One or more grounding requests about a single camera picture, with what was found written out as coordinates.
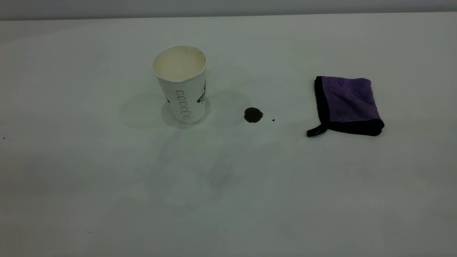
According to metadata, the dark coffee spill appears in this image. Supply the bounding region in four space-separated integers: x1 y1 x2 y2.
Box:
244 107 264 124

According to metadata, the white paper coffee cup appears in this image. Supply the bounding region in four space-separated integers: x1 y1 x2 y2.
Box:
151 45 207 125

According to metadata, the purple cloth with black trim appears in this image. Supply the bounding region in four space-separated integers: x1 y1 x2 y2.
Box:
307 76 385 138

